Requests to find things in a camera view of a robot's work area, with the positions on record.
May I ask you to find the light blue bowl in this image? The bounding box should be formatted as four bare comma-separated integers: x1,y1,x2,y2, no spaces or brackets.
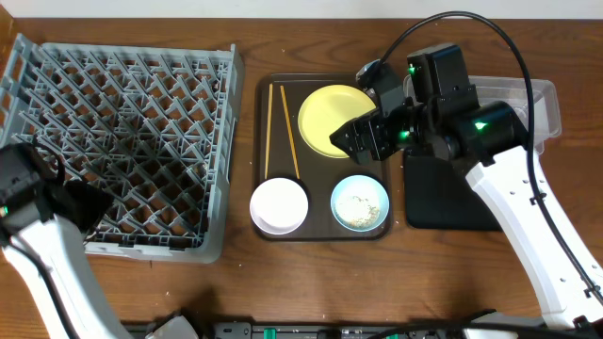
330,175,390,233

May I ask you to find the wooden chopstick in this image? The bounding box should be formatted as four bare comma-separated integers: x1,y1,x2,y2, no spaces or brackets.
264,83,273,180
280,85,301,179

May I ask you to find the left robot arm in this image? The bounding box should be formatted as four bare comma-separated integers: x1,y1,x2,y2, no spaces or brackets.
1,143,130,338

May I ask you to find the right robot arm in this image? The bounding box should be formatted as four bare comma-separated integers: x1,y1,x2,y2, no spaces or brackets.
330,43,602,330

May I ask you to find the black rectangular waste tray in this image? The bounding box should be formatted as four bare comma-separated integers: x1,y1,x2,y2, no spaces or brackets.
403,149,501,232

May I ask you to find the grey plastic dishwasher rack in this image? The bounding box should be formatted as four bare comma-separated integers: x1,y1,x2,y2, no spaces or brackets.
1,35,245,264

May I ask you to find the clear plastic waste bin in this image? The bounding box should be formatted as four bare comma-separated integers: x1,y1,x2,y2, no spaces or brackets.
402,65,561,166

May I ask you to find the yellow round plate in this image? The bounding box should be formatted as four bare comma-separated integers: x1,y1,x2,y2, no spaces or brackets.
298,85,376,158

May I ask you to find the dark brown serving tray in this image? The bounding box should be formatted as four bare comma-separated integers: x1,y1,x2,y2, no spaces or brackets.
253,73,393,242

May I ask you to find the white pink round bowl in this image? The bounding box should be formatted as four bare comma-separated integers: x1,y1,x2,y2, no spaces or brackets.
250,178,309,235

